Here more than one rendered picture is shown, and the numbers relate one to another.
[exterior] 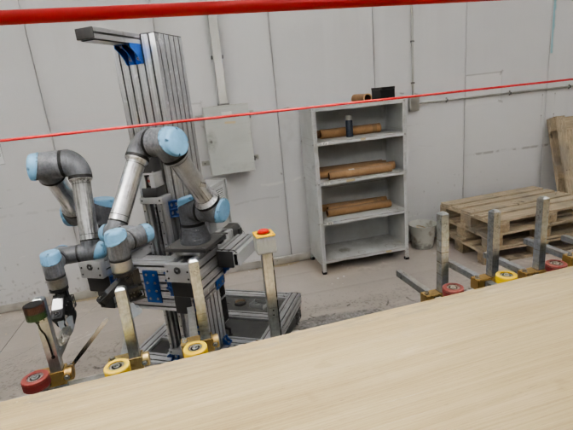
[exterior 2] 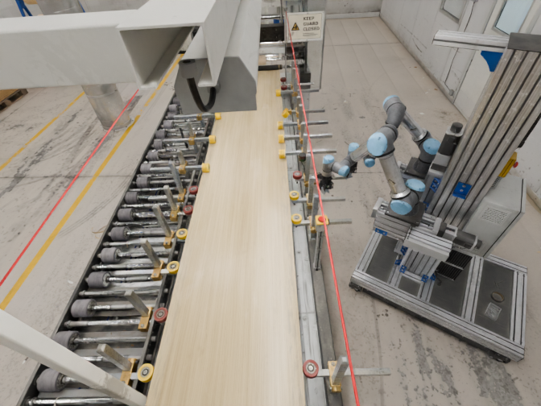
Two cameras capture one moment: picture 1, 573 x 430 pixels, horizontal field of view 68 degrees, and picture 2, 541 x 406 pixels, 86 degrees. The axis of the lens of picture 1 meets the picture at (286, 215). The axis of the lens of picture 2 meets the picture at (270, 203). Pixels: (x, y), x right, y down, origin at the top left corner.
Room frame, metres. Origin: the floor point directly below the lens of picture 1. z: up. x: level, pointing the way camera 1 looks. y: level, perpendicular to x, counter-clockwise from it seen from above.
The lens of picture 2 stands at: (1.48, -1.05, 2.52)
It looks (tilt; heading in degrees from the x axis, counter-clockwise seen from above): 46 degrees down; 107
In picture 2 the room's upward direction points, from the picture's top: 4 degrees counter-clockwise
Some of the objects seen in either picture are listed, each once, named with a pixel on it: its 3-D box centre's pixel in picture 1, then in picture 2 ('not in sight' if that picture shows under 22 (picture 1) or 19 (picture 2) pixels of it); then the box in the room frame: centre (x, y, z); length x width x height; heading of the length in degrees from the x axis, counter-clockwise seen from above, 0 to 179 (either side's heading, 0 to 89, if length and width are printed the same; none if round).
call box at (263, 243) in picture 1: (264, 242); (321, 223); (1.44, 0.09, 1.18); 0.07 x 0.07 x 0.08; 14
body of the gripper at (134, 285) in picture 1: (128, 285); (326, 180); (1.43, 0.60, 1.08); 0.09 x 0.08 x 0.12; 124
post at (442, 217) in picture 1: (442, 266); (337, 374); (1.63, -0.63, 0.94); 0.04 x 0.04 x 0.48; 14
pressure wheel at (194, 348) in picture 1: (197, 360); (296, 221); (1.25, 0.35, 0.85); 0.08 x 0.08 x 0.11
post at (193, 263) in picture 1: (202, 319); (314, 218); (1.38, 0.34, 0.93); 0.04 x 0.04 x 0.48; 14
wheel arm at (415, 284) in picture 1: (424, 291); (347, 372); (1.69, -0.57, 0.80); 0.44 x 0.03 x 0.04; 14
